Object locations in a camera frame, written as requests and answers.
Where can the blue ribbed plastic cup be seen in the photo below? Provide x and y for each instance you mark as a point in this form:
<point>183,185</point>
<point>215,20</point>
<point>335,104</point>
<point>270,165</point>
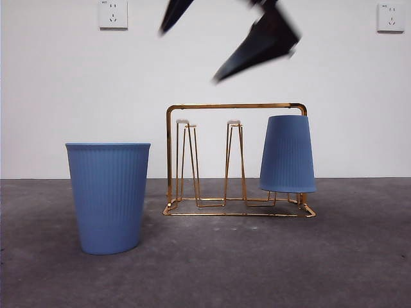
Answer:
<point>109,199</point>
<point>287,154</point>

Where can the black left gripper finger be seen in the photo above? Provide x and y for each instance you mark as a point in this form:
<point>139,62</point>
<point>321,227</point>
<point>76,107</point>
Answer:
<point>175,14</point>
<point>269,38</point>

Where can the white wall socket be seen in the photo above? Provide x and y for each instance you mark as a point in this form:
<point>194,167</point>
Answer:
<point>390,18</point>
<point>113,16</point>

